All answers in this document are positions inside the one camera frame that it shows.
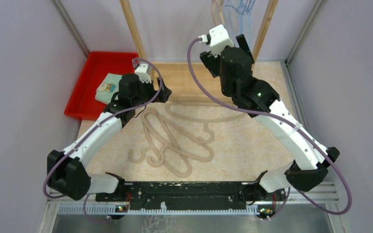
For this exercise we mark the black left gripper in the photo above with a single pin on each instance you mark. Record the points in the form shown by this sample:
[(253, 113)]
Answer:
[(163, 94)]

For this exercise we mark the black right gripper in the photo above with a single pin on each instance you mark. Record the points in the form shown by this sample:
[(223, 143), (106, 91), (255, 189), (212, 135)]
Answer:
[(211, 62)]

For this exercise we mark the blue wire hanger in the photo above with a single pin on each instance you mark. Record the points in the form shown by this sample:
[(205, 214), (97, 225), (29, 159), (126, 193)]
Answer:
[(241, 14), (248, 18), (229, 11)]

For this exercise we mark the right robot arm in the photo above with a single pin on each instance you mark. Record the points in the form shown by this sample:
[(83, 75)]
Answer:
[(309, 167)]

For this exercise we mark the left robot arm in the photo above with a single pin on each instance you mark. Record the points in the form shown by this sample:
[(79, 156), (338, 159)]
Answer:
[(66, 169)]

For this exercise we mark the light green printed cloth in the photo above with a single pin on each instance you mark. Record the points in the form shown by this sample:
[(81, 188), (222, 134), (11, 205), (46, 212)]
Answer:
[(107, 88)]

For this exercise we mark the red plastic bin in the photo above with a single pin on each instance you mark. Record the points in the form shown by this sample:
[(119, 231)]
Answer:
[(82, 104)]

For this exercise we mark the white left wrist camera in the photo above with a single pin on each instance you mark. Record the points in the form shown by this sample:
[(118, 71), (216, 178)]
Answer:
[(143, 71)]

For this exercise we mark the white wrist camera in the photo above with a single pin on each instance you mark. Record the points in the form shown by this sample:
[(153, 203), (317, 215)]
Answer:
[(143, 71), (218, 39)]

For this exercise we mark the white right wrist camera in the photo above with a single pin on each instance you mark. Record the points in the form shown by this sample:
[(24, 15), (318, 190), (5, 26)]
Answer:
[(218, 39)]

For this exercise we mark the aluminium frame rail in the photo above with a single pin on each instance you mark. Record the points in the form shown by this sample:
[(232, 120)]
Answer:
[(324, 194)]

